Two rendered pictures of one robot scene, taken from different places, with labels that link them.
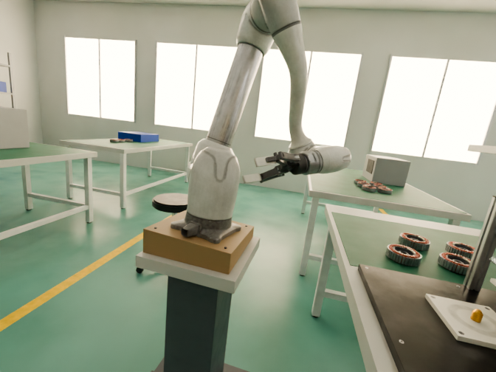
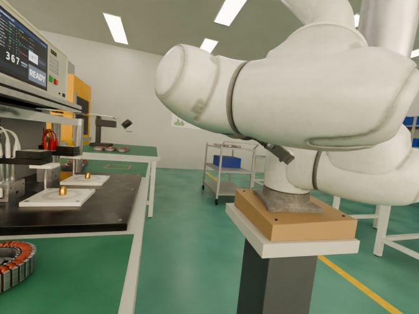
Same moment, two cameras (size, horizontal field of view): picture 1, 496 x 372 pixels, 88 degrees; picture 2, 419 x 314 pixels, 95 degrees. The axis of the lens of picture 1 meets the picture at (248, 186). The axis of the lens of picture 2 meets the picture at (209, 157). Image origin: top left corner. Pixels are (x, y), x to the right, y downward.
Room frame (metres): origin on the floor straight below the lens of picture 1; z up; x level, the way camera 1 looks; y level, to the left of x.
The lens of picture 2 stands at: (1.28, -0.43, 1.01)
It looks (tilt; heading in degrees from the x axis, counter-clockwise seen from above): 5 degrees down; 153
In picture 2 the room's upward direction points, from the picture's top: 5 degrees clockwise
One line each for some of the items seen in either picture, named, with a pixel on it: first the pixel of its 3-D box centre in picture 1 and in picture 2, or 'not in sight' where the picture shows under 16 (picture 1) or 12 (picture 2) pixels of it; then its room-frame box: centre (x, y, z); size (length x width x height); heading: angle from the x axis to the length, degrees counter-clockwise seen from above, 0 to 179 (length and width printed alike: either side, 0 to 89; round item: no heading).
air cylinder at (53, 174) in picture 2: not in sight; (48, 173); (0.26, -0.67, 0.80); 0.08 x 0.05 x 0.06; 169
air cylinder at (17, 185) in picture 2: not in sight; (7, 189); (0.50, -0.71, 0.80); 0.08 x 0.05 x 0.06; 169
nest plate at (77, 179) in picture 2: not in sight; (87, 179); (0.29, -0.52, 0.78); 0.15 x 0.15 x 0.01; 79
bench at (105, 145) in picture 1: (139, 165); not in sight; (3.94, 1.74, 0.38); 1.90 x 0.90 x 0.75; 169
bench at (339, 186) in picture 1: (352, 212); not in sight; (2.71, -1.18, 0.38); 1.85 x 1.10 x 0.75; 169
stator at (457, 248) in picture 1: (462, 250); not in sight; (0.98, -0.91, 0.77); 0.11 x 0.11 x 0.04
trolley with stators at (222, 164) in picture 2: not in sight; (226, 169); (-1.59, 1.41, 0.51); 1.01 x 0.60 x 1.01; 169
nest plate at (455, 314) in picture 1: (474, 322); (62, 196); (0.53, -0.57, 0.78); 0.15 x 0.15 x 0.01; 79
